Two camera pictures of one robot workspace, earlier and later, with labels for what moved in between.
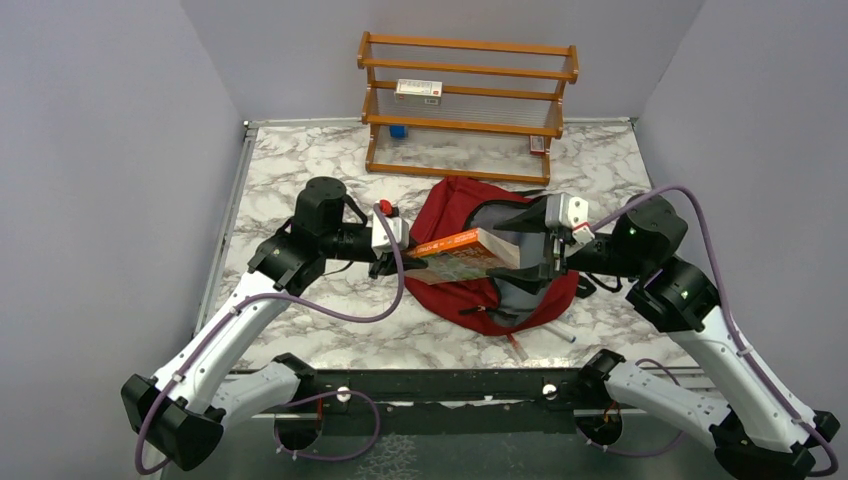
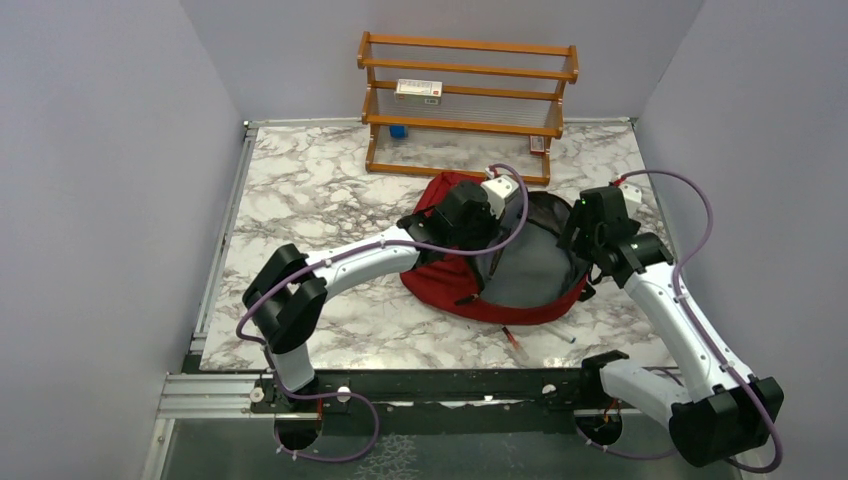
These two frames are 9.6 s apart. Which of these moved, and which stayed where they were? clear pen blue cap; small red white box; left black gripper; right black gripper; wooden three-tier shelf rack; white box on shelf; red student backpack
Moved: red student backpack; left black gripper; right black gripper
Stayed: small red white box; white box on shelf; clear pen blue cap; wooden three-tier shelf rack
